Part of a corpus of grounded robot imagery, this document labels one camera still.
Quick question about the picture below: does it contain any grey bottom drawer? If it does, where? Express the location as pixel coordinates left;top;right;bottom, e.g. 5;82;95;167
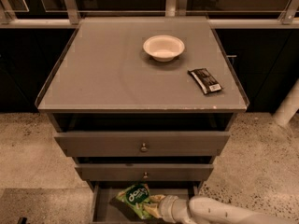
90;181;202;224

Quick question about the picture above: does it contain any grey drawer cabinet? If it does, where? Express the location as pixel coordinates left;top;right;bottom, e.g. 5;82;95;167
35;15;250;224

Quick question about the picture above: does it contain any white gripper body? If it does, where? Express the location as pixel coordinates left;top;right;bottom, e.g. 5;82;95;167
159;195;191;224

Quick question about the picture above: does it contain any metal window railing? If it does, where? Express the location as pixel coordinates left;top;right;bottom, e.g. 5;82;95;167
0;0;299;29

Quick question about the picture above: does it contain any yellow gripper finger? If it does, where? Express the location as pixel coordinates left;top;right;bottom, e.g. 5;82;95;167
149;194;165;203
144;204;162;218

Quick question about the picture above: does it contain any white paper bowl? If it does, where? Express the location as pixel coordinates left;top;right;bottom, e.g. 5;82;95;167
143;35;185;63

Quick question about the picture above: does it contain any white pole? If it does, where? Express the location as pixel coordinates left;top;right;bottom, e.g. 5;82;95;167
273;79;299;126

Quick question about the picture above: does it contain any green rice chip bag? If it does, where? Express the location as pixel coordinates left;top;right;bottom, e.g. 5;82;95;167
116;183;152;219

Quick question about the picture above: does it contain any grey middle drawer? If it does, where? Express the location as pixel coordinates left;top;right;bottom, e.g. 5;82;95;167
75;163;213;181

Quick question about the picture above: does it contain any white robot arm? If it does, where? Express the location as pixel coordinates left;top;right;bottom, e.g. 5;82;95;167
143;195;298;224

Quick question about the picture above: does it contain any black snack bar wrapper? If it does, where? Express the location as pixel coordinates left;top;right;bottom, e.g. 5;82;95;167
188;68;222;95

